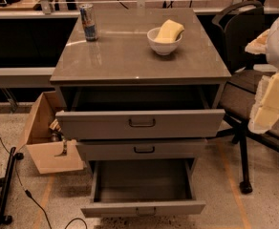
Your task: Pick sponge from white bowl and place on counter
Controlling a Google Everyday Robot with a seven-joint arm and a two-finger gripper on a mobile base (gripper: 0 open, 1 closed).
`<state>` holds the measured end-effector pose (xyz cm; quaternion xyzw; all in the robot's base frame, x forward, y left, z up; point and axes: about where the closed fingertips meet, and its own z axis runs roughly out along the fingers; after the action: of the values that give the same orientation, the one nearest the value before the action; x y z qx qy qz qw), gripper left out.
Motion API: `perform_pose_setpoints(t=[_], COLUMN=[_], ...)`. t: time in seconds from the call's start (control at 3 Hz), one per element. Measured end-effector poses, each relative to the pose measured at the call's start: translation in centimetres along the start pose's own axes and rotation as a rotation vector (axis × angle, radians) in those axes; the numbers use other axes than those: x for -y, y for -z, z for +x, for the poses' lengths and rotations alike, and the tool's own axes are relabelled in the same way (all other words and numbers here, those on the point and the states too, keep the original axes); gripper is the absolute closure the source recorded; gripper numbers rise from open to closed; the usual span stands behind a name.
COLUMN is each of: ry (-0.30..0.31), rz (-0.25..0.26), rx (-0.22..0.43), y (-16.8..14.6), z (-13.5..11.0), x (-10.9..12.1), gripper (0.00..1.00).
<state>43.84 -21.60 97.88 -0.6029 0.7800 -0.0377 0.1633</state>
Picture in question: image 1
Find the yellow sponge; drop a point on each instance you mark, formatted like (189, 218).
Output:
(169, 31)

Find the grey top drawer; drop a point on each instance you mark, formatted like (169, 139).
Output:
(173, 113)

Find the grey drawer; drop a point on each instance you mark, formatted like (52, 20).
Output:
(143, 188)
(139, 149)
(173, 113)

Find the grey drawer cabinet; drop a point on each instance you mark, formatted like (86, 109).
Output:
(122, 60)

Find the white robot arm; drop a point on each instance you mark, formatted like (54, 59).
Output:
(272, 52)

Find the open cardboard box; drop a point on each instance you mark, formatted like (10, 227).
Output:
(48, 156)

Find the grey middle drawer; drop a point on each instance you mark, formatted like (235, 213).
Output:
(139, 149)

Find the black floor stand leg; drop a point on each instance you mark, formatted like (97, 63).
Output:
(5, 183)

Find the blue silver energy drink can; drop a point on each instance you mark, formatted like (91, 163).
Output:
(88, 19)

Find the white ceramic bowl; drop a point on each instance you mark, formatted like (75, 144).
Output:
(162, 48)

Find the black office chair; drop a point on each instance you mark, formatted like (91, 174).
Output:
(235, 27)

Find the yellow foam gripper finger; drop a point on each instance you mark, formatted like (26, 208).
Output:
(259, 44)
(265, 111)

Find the grey bottom drawer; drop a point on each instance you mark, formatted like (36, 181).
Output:
(143, 188)

